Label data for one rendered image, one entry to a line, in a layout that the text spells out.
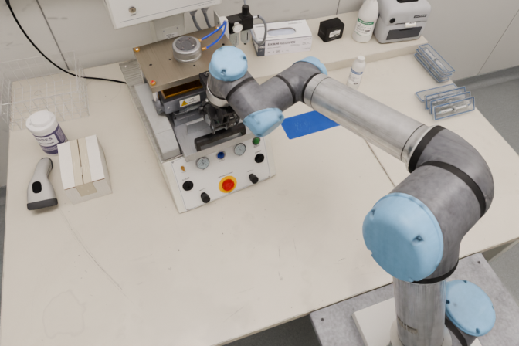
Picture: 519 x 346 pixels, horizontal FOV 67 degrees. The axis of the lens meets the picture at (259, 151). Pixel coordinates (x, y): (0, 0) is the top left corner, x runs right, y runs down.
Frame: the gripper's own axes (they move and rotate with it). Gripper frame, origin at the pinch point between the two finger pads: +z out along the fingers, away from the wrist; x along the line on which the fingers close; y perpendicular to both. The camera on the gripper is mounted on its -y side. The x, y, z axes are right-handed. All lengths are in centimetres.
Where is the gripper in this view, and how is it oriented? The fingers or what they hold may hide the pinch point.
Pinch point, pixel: (212, 119)
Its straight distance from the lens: 112.8
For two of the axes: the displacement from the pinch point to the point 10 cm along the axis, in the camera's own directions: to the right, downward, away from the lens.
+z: -1.9, 3.2, 9.3
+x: 8.9, -3.4, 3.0
